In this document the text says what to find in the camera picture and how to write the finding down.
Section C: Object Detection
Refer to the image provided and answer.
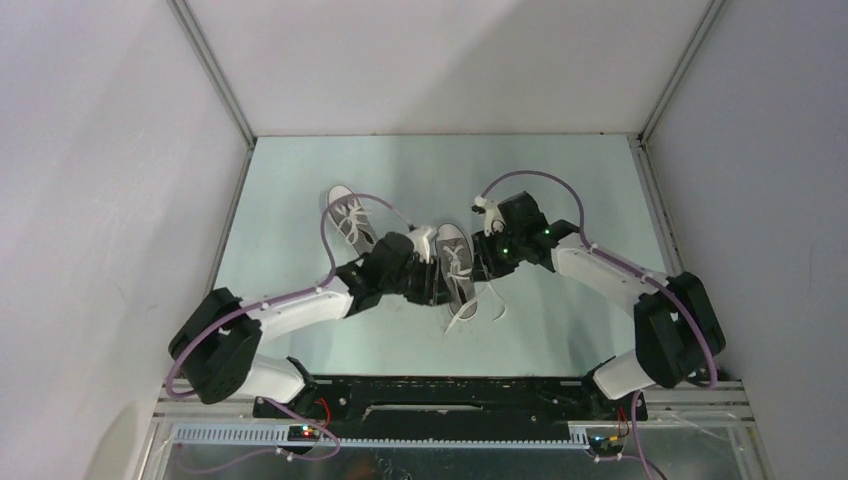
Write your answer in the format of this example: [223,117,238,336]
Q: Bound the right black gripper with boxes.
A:
[469,226,525,282]

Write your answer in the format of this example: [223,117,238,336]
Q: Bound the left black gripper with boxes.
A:
[380,252,454,306]

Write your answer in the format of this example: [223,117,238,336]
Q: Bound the grey sneaker laces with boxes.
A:
[435,223,479,334]
[327,185,378,255]

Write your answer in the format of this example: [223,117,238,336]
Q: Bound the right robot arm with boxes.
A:
[472,220,726,418]

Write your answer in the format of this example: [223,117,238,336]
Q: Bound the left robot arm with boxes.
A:
[168,226,439,417]

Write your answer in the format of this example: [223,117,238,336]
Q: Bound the grey sneaker tied laces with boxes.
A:
[327,185,378,255]

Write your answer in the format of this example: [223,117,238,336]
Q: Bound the left controller board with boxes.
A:
[286,424,323,443]

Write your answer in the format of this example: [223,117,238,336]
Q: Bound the controller board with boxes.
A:
[588,434,627,462]
[286,424,323,443]

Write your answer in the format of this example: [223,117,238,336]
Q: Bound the right controller board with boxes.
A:
[588,434,627,462]

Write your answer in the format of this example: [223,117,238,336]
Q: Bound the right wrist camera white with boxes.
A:
[471,196,506,237]

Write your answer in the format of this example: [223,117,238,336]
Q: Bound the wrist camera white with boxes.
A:
[406,225,436,264]
[471,196,506,237]

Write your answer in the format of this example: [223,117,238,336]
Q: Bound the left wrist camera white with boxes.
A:
[406,225,436,264]

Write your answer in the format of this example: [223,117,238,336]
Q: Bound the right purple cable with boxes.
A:
[478,170,720,480]

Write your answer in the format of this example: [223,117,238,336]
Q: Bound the purple cable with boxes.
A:
[478,170,720,480]
[164,193,415,475]

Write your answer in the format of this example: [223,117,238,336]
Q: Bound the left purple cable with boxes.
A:
[164,193,415,475]

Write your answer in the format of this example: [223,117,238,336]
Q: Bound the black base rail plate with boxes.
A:
[286,375,647,441]

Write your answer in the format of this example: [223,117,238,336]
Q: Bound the grey slotted cable duct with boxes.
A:
[172,423,591,452]

